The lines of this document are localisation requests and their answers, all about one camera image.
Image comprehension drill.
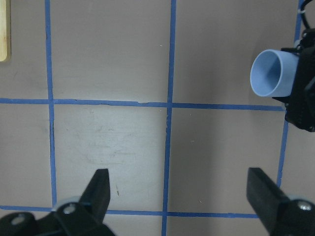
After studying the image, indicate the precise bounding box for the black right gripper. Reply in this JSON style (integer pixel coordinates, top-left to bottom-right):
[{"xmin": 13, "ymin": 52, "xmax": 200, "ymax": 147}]
[{"xmin": 285, "ymin": 29, "xmax": 315, "ymax": 132}]

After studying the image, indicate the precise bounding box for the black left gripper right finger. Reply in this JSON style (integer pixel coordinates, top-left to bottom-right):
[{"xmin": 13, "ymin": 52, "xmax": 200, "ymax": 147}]
[{"xmin": 247, "ymin": 168, "xmax": 315, "ymax": 236}]

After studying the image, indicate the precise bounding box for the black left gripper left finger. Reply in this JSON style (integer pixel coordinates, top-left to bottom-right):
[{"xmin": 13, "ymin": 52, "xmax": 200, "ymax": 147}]
[{"xmin": 0, "ymin": 169, "xmax": 114, "ymax": 236}]

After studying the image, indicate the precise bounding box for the light blue plastic cup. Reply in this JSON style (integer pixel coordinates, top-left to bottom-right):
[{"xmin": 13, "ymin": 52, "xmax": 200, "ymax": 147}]
[{"xmin": 250, "ymin": 49, "xmax": 299, "ymax": 97}]

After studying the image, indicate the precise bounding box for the wooden mug tree stand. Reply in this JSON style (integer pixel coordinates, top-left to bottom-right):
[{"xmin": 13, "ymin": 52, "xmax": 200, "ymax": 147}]
[{"xmin": 0, "ymin": 0, "xmax": 11, "ymax": 62}]

